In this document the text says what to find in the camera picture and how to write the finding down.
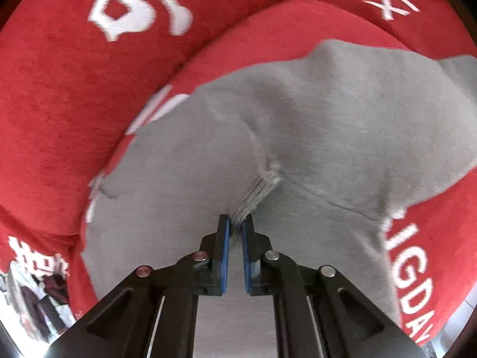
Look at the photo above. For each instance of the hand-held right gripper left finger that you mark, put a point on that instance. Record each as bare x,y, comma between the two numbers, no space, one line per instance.
224,257

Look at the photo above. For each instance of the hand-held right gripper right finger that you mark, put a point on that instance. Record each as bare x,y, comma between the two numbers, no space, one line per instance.
246,259

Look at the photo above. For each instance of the grey small garment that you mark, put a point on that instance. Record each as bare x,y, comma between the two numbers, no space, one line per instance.
316,138

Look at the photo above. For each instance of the dark cloth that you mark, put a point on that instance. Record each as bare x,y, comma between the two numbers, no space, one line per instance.
50,291

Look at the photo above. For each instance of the white patterned cloth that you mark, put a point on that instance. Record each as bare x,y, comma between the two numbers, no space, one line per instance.
10,283

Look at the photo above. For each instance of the red printed blanket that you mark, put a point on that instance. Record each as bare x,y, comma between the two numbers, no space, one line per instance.
74,100

